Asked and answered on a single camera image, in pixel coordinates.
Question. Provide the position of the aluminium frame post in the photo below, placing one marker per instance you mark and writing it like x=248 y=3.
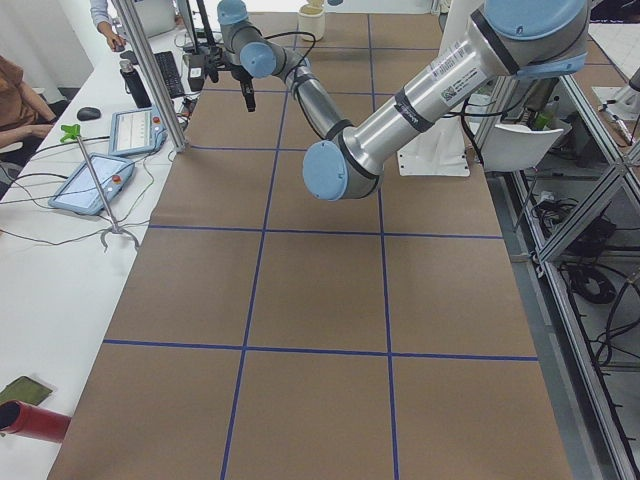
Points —
x=140 y=45

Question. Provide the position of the cream plastic basket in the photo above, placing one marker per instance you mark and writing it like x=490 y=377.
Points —
x=311 y=20

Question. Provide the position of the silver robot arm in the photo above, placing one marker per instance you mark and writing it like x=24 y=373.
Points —
x=526 y=39

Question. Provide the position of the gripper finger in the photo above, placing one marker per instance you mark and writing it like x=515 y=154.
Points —
x=248 y=95

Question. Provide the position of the teach pendant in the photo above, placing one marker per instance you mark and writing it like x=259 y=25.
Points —
x=138 y=131
x=79 y=193

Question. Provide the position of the black keyboard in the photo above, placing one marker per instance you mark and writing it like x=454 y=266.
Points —
x=169 y=73

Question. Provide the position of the white camera pedestal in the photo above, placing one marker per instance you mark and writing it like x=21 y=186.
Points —
x=441 y=151

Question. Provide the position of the grabber reach tool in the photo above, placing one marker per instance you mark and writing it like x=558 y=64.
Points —
x=72 y=132

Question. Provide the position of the black water bottle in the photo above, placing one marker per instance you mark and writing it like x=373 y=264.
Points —
x=134 y=84

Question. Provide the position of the green bean bag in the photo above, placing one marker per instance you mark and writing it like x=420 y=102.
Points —
x=26 y=390

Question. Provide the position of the far teach pendant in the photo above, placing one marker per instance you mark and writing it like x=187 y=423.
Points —
x=138 y=131

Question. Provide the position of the near teach pendant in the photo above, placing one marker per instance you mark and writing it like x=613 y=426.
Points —
x=79 y=193

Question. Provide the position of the black computer mouse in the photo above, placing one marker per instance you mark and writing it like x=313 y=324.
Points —
x=88 y=114

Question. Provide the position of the white plastic chair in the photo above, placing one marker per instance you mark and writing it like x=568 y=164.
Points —
x=514 y=147

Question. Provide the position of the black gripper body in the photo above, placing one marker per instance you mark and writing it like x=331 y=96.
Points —
x=243 y=77

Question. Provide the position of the red cylinder bottle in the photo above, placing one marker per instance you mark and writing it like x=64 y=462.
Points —
x=26 y=420

